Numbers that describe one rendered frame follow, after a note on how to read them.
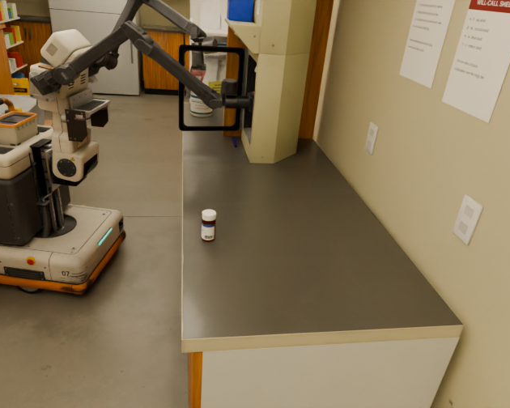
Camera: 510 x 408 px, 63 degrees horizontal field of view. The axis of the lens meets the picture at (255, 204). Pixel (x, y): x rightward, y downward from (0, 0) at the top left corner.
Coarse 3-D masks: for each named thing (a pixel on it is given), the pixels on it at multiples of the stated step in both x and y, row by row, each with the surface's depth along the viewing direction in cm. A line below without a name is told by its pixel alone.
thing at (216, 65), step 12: (192, 60) 190; (204, 60) 192; (216, 60) 193; (228, 60) 195; (192, 72) 193; (204, 72) 194; (216, 72) 196; (228, 72) 197; (216, 84) 198; (192, 96) 198; (192, 108) 201; (204, 108) 202; (216, 108) 204; (228, 108) 205; (192, 120) 203; (204, 120) 205; (216, 120) 207; (228, 120) 208
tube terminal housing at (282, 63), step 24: (264, 0) 158; (288, 0) 159; (312, 0) 171; (264, 24) 162; (288, 24) 163; (312, 24) 177; (264, 48) 166; (288, 48) 168; (264, 72) 170; (288, 72) 174; (264, 96) 175; (288, 96) 181; (264, 120) 180; (288, 120) 188; (264, 144) 185; (288, 144) 196
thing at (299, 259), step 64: (192, 192) 158; (256, 192) 162; (320, 192) 167; (192, 256) 121; (256, 256) 124; (320, 256) 127; (384, 256) 130; (192, 320) 98; (256, 320) 100; (320, 320) 102; (384, 320) 104; (448, 320) 106
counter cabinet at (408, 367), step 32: (192, 352) 115; (224, 352) 96; (256, 352) 98; (288, 352) 100; (320, 352) 101; (352, 352) 103; (384, 352) 105; (416, 352) 107; (448, 352) 109; (192, 384) 114; (224, 384) 101; (256, 384) 103; (288, 384) 105; (320, 384) 107; (352, 384) 109; (384, 384) 111; (416, 384) 113
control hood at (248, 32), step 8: (232, 24) 160; (240, 24) 163; (248, 24) 166; (256, 24) 169; (240, 32) 162; (248, 32) 162; (256, 32) 163; (248, 40) 164; (256, 40) 164; (248, 48) 170; (256, 48) 165
